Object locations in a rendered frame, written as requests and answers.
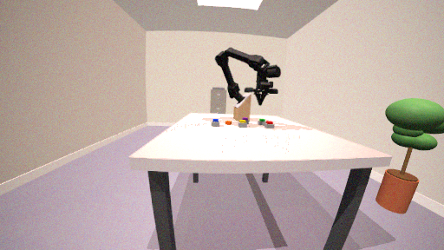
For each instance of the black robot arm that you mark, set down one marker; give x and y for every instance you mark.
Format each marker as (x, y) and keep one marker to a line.
(254, 61)

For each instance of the yellow button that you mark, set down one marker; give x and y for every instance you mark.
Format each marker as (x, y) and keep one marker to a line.
(242, 124)

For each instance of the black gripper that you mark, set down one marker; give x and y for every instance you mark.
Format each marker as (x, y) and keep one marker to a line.
(260, 97)

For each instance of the red button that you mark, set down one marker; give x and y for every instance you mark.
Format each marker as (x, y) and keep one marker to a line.
(269, 124)

